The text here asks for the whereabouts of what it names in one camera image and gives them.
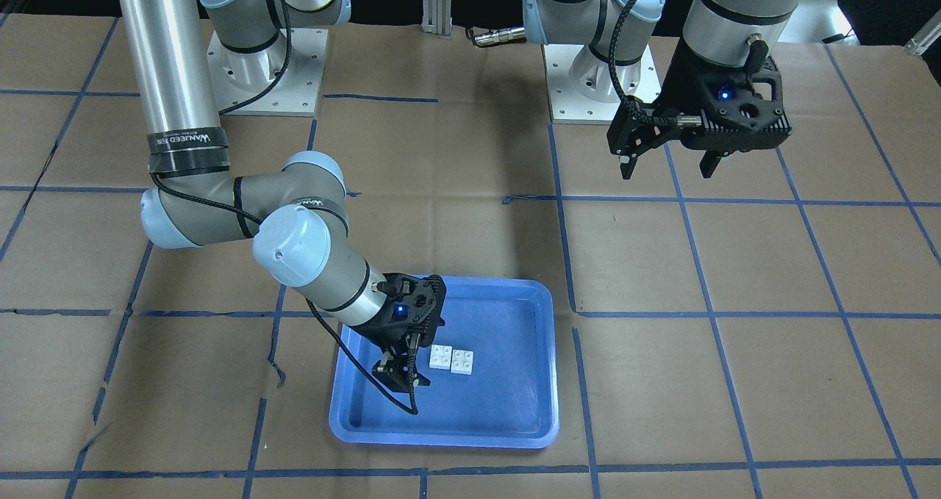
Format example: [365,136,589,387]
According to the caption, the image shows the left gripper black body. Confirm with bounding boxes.
[607,40,792,154]

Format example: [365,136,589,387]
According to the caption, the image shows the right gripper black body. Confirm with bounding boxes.
[360,273,446,353]

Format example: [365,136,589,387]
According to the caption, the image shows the white block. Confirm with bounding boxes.
[450,349,474,376]
[428,344,453,370]

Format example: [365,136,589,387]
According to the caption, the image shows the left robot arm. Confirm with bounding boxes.
[522,0,800,179]

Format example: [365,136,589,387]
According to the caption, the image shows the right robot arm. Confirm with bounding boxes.
[120,0,446,395]

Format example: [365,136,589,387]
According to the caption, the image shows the blue plastic tray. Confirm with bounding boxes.
[329,276,560,449]

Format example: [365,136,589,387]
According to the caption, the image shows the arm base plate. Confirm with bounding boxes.
[207,28,329,118]
[542,44,661,125]

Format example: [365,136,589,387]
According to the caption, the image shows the aluminium frame post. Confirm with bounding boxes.
[421,0,453,39]

